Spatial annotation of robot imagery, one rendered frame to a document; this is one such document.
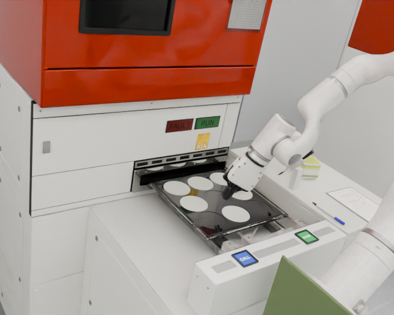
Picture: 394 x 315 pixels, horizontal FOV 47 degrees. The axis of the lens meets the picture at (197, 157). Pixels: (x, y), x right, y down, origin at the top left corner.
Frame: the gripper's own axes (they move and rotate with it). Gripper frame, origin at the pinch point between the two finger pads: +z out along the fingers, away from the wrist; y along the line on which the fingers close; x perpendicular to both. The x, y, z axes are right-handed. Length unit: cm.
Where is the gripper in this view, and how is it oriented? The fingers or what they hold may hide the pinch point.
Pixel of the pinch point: (227, 193)
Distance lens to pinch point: 155.0
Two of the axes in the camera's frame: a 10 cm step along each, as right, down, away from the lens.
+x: -1.2, -4.6, 8.8
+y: 8.1, 4.7, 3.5
